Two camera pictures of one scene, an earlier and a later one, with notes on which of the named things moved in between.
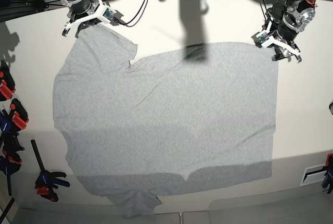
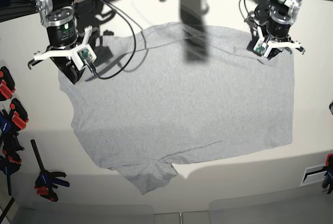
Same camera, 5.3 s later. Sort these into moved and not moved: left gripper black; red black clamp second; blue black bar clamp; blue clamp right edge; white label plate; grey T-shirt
Moved: grey T-shirt; left gripper black
Not moved: blue black bar clamp; blue clamp right edge; red black clamp second; white label plate
